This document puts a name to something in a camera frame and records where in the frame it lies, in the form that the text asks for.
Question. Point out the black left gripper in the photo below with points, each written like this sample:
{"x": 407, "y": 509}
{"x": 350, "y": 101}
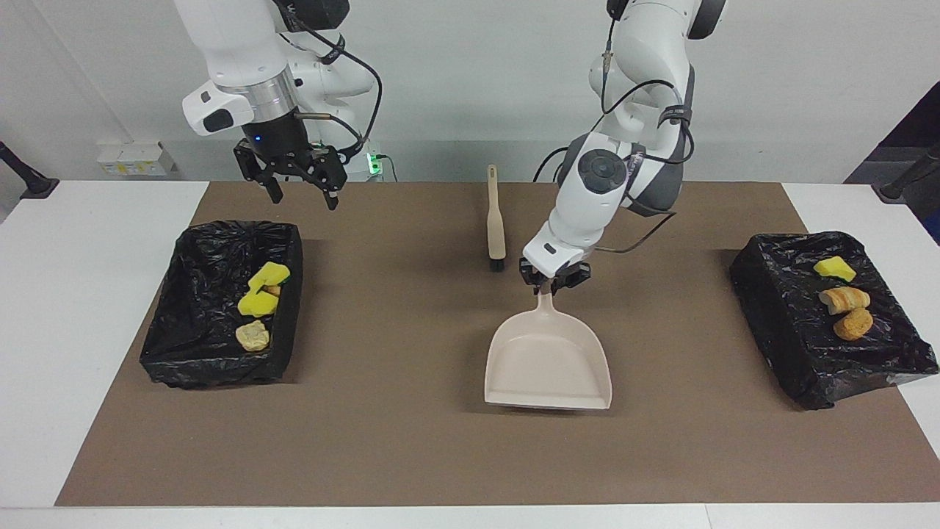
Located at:
{"x": 558, "y": 278}

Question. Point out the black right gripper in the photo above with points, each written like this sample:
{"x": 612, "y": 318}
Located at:
{"x": 283, "y": 150}

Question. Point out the beige plastic dustpan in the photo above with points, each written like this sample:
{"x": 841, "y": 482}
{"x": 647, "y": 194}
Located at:
{"x": 547, "y": 360}

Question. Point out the beige hand brush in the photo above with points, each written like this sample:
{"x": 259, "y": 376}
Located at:
{"x": 496, "y": 220}

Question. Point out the green and yellow sponge piece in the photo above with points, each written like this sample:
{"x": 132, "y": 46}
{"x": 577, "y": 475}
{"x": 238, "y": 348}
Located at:
{"x": 269, "y": 274}

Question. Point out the pale bread chunk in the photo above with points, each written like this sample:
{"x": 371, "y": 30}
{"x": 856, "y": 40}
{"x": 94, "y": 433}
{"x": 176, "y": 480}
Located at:
{"x": 252, "y": 336}

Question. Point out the small yellow sponge piece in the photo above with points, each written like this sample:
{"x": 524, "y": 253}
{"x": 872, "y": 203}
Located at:
{"x": 835, "y": 269}

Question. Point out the brown bread roll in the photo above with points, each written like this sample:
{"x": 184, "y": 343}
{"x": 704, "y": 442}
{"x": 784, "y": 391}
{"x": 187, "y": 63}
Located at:
{"x": 853, "y": 325}

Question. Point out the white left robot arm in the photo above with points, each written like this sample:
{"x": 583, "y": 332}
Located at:
{"x": 602, "y": 191}

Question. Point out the black bag lined bin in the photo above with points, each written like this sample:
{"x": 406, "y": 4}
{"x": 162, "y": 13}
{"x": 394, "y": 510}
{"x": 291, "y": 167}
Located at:
{"x": 793, "y": 330}
{"x": 198, "y": 316}

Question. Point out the brown paper table mat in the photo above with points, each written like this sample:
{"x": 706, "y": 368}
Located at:
{"x": 470, "y": 455}

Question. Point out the white wall socket box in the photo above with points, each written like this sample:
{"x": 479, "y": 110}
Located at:
{"x": 136, "y": 159}

